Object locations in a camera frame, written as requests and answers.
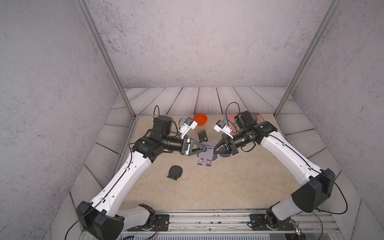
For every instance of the pink tray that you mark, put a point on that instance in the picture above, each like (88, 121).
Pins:
(257, 116)

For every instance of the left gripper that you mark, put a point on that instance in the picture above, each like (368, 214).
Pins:
(186, 144)

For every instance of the aluminium frame post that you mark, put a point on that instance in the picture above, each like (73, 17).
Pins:
(319, 34)
(89, 21)

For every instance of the orange bowl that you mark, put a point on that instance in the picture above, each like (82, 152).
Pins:
(200, 118)

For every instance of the left aluminium frame post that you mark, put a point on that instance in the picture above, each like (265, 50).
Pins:
(89, 21)

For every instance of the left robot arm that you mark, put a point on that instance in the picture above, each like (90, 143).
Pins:
(101, 217)

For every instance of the right aluminium frame post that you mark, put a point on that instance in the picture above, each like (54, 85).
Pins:
(319, 34)

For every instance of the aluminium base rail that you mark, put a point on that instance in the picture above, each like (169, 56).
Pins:
(233, 225)

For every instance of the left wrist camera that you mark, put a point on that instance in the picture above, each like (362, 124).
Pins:
(188, 124)

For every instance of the purple stand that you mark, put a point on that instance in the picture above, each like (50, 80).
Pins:
(206, 158)
(225, 155)

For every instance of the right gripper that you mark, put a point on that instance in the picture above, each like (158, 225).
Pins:
(232, 147)

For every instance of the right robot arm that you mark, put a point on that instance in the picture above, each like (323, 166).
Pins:
(316, 184)

